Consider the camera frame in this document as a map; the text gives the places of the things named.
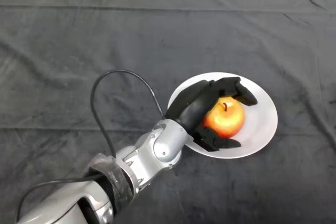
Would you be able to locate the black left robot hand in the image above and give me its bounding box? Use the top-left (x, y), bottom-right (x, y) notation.
top-left (164, 77), bottom-right (259, 153)

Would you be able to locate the red yellow apple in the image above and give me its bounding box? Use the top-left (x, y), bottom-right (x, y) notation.
top-left (202, 96), bottom-right (246, 138)

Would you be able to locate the white round plate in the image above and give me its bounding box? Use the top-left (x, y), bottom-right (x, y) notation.
top-left (167, 71), bottom-right (278, 159)

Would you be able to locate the black cloth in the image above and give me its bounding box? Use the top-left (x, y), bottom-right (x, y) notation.
top-left (0, 0), bottom-right (336, 224)

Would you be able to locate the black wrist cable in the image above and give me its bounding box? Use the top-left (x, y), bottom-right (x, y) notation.
top-left (16, 69), bottom-right (167, 223)

